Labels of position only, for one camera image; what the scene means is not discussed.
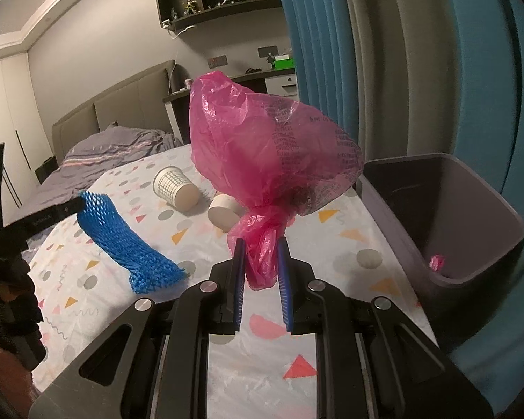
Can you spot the green box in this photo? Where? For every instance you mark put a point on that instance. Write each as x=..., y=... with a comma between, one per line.
x=284, y=63

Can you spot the grey curtain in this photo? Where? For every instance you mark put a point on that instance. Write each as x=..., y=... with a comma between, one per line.
x=397, y=61

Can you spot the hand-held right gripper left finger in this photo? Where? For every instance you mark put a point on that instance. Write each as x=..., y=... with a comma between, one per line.
x=240, y=288

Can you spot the black item on desk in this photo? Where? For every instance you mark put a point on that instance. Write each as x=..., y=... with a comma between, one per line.
x=253, y=70

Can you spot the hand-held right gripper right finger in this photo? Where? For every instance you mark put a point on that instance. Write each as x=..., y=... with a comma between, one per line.
x=283, y=288

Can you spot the small pink plastic bag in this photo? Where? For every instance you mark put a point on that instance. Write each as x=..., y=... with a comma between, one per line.
x=436, y=262

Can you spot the person's left forearm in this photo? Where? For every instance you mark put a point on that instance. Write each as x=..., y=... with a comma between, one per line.
x=0, y=379

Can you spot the grey padded headboard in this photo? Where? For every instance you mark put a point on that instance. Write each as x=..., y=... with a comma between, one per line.
x=113, y=104

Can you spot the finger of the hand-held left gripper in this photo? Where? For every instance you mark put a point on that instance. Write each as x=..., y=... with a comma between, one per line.
x=48, y=218

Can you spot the blue curtain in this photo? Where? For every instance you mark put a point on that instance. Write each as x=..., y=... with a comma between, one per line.
x=318, y=52
x=506, y=118

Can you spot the large pink plastic bag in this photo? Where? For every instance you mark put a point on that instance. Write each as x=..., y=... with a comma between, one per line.
x=262, y=152

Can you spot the grey striped blanket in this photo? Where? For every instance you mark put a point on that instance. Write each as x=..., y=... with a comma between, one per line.
x=109, y=148

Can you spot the dark wooden desk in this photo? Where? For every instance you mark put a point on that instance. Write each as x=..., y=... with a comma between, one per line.
x=177, y=109

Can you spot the white wardrobe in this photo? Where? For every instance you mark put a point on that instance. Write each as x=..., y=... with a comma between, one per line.
x=4, y=126

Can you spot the blue foam net sleeve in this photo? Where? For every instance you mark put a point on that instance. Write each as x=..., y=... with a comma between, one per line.
x=122, y=240

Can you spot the white grid-print paper cup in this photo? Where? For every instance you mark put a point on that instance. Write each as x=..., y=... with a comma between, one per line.
x=172, y=185

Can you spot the printed tablecloth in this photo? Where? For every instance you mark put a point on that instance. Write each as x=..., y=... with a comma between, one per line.
x=157, y=244

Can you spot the grey plastic bin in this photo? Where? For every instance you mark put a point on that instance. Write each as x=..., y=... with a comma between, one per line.
x=454, y=209

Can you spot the grey wall socket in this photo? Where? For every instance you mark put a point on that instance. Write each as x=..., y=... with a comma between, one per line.
x=217, y=61
x=267, y=51

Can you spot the black chair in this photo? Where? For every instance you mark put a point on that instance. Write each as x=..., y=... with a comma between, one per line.
x=46, y=170

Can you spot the plain white paper cup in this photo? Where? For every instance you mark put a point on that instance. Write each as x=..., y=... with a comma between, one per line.
x=222, y=216

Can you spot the white drawer cabinet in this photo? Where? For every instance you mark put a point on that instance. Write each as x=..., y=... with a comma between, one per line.
x=284, y=85

